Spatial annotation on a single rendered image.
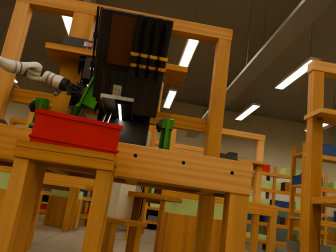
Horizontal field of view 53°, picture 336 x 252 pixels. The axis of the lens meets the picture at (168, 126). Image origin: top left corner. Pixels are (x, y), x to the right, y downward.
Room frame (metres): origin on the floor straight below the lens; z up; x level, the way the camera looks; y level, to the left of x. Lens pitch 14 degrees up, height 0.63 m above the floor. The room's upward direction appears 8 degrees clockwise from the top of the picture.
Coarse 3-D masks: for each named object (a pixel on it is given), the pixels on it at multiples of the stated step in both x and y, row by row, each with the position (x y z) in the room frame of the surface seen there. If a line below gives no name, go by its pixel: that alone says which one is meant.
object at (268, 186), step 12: (252, 168) 8.97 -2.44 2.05; (264, 168) 9.02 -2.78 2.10; (276, 168) 8.97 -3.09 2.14; (288, 168) 9.05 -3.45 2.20; (252, 180) 8.99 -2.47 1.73; (264, 180) 9.00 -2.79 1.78; (324, 180) 9.12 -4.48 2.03; (276, 192) 8.94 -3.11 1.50; (288, 192) 8.96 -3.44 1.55; (324, 192) 9.11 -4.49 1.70; (276, 204) 9.01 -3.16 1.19; (288, 204) 9.06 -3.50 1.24; (264, 216) 9.02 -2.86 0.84; (324, 216) 9.05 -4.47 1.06; (264, 228) 9.40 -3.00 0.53; (324, 228) 9.10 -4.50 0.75; (264, 240) 8.96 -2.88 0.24; (276, 240) 9.48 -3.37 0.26; (324, 240) 9.10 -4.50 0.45
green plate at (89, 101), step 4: (92, 76) 1.68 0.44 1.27; (92, 80) 1.68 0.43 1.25; (88, 84) 1.68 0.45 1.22; (92, 84) 1.69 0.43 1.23; (88, 88) 1.68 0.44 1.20; (92, 88) 1.69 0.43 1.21; (84, 92) 1.68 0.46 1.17; (88, 92) 1.69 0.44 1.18; (84, 96) 1.69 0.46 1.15; (88, 96) 1.69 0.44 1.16; (80, 100) 1.68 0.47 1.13; (84, 100) 1.69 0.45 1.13; (88, 100) 1.69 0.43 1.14; (92, 100) 1.69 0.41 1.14; (84, 104) 1.69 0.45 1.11; (88, 104) 1.69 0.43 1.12; (92, 104) 1.70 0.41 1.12; (80, 108) 1.73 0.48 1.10; (88, 108) 1.74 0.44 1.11; (92, 108) 1.70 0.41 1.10
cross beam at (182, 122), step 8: (16, 88) 2.10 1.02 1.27; (16, 96) 2.10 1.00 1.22; (24, 96) 2.10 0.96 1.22; (32, 96) 2.11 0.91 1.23; (40, 96) 2.11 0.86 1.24; (48, 96) 2.12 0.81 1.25; (88, 112) 2.14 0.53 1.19; (96, 112) 2.14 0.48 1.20; (160, 112) 2.18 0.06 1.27; (152, 120) 2.17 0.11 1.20; (176, 120) 2.19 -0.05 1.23; (184, 120) 2.19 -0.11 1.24; (192, 120) 2.20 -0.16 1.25; (200, 120) 2.20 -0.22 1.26; (176, 128) 2.22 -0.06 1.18; (184, 128) 2.19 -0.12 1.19; (192, 128) 2.20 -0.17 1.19; (200, 128) 2.20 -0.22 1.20
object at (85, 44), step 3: (81, 39) 1.95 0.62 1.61; (84, 39) 1.95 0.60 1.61; (81, 42) 1.95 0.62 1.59; (84, 42) 1.95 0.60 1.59; (87, 42) 1.95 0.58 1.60; (90, 42) 1.96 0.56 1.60; (96, 42) 1.96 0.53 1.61; (81, 45) 1.95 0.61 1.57; (84, 45) 1.95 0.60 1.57; (87, 45) 1.95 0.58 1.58; (90, 45) 1.96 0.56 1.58; (87, 48) 1.95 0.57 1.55; (90, 48) 1.96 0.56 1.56
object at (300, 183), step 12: (324, 144) 5.99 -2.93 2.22; (300, 156) 6.28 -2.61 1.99; (324, 156) 5.91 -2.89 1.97; (300, 180) 6.00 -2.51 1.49; (300, 204) 5.97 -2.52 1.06; (288, 216) 6.40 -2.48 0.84; (300, 216) 5.96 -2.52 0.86; (288, 228) 6.38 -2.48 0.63; (300, 228) 5.94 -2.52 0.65; (288, 240) 6.28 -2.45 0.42; (300, 240) 5.93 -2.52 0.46
